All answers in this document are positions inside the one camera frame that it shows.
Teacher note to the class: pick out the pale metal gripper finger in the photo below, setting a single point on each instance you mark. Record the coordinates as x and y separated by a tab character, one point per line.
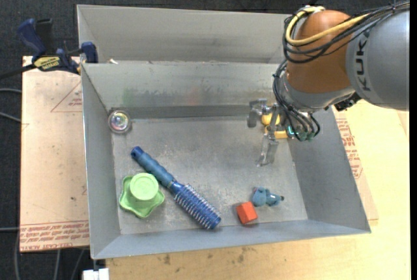
268	150
252	116

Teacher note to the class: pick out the yellow rounded toy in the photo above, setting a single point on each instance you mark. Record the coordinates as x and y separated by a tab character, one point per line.
267	119

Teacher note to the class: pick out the blue toy animal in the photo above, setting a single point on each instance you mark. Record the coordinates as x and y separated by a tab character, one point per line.
262	197

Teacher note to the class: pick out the grey metal bin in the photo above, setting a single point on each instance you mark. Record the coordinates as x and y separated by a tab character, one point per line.
211	155

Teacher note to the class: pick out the orange-red cube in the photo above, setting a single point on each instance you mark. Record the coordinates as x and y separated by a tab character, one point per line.
246	212

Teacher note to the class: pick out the blue hairbrush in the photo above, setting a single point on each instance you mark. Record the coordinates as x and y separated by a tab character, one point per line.
182	194

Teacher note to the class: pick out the green cup with star rim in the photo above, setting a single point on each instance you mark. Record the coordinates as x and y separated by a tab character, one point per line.
143	189

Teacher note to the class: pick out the clear glass round dish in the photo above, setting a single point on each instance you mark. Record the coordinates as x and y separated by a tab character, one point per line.
119	120

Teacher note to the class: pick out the brown cardboard board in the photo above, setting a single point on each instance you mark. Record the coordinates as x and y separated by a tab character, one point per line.
49	158

